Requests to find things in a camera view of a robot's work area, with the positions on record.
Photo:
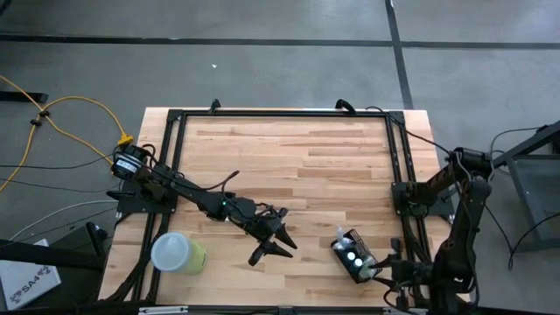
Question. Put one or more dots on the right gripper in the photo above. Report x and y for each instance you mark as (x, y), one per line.
(411, 273)

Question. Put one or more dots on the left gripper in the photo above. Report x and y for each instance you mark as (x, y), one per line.
(254, 216)

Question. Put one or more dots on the teal mouthwash bottle white cap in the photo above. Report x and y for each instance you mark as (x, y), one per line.
(351, 255)
(359, 263)

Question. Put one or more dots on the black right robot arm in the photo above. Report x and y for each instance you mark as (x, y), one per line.
(459, 210)

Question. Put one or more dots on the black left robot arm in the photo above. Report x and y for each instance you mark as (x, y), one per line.
(175, 186)

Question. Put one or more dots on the green plastic cup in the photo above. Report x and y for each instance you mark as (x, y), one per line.
(175, 253)

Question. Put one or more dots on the black cart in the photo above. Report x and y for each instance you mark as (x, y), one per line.
(520, 149)

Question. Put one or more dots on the black floor stand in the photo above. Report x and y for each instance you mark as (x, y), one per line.
(52, 256)

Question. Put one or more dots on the white cardboard box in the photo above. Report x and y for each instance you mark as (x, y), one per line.
(26, 280)

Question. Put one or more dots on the black floor bar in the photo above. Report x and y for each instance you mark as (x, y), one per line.
(22, 96)

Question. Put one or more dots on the black table frame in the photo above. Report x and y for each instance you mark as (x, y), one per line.
(284, 114)

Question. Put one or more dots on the silver extrusion post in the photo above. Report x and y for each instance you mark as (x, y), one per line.
(164, 310)

